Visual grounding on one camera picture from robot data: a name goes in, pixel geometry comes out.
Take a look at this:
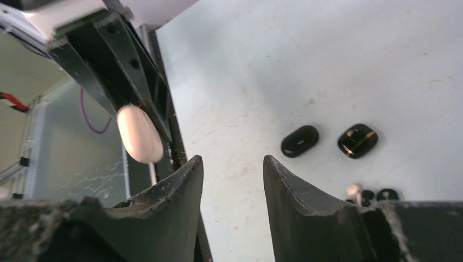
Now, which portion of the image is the black mounting base rail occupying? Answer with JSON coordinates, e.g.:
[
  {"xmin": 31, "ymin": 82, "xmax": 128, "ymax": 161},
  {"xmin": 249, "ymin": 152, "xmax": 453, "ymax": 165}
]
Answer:
[{"xmin": 135, "ymin": 24, "xmax": 213, "ymax": 261}]

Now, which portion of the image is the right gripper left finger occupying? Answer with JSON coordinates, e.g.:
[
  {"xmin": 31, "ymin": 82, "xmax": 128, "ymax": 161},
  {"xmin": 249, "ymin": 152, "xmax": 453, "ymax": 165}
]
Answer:
[{"xmin": 1, "ymin": 155, "xmax": 204, "ymax": 261}]

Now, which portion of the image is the black gold-striped charging case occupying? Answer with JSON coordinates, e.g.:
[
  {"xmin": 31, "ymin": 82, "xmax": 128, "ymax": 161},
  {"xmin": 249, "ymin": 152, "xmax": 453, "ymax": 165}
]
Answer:
[{"xmin": 337, "ymin": 123, "xmax": 378, "ymax": 159}]

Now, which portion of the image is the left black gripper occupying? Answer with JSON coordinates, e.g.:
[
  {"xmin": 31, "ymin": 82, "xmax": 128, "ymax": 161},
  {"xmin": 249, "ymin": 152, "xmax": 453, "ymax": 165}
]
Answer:
[{"xmin": 1, "ymin": 0, "xmax": 172, "ymax": 142}]

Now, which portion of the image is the black ear-hook earbud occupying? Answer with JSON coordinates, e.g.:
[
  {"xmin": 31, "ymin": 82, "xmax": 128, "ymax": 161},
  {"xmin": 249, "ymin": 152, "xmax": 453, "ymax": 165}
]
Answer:
[
  {"xmin": 376, "ymin": 188, "xmax": 400, "ymax": 201},
  {"xmin": 345, "ymin": 189, "xmax": 375, "ymax": 207}
]

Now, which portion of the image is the black oval charging case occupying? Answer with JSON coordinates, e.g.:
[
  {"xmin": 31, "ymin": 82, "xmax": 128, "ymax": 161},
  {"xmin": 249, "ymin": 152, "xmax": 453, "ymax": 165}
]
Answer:
[{"xmin": 280, "ymin": 125, "xmax": 319, "ymax": 158}]

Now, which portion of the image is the pink earbud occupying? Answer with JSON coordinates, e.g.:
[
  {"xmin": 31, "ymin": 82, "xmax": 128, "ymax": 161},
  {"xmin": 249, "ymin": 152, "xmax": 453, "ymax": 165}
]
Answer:
[{"xmin": 346, "ymin": 184, "xmax": 363, "ymax": 206}]

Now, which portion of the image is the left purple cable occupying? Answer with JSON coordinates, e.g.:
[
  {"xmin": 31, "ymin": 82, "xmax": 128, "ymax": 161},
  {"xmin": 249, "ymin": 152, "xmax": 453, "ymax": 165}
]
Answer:
[{"xmin": 79, "ymin": 88, "xmax": 114, "ymax": 135}]

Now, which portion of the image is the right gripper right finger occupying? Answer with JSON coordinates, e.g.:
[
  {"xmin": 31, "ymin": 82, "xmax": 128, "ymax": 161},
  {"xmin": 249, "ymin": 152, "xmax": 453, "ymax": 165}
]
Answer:
[{"xmin": 263, "ymin": 155, "xmax": 462, "ymax": 261}]

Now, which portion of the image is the grey slotted cable duct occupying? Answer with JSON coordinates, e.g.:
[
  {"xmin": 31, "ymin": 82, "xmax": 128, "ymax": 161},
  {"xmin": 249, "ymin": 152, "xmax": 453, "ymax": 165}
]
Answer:
[{"xmin": 24, "ymin": 103, "xmax": 48, "ymax": 199}]

